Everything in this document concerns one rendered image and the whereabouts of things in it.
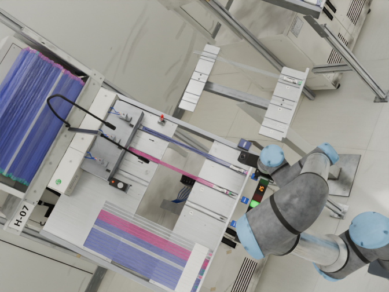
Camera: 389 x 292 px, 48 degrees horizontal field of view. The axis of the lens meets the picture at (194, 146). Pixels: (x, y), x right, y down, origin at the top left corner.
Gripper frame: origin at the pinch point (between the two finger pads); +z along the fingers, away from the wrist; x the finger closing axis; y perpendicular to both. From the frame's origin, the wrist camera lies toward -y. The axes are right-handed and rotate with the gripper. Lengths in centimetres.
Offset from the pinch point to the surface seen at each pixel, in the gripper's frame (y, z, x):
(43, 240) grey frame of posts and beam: -73, 15, -63
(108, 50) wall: -147, 143, 75
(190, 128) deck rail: -34.4, 8.8, 8.2
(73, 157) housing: -73, 2, -25
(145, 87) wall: -114, 173, 68
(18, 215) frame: -82, 2, -56
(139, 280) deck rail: -26, 9, -59
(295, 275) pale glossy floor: 41, 68, -28
